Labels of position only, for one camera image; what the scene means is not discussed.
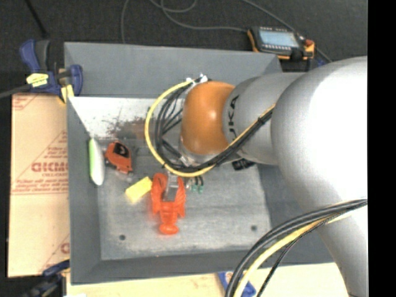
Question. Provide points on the orange-red toy lobster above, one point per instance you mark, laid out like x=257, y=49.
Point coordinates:
x=167, y=215

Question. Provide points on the yellow sponge block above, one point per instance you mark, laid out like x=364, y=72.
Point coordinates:
x=138, y=190

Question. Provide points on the grey metal bin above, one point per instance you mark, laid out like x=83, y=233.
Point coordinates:
x=216, y=221

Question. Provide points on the orange and black tape measure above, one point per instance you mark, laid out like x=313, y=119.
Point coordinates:
x=119, y=156

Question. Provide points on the white and green oval object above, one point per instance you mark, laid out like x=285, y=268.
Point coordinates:
x=97, y=162

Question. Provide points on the brown cardboard board, red print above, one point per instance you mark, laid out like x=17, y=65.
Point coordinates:
x=37, y=221

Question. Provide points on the black cylinder on white bracket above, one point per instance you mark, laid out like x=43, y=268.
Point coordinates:
x=242, y=164

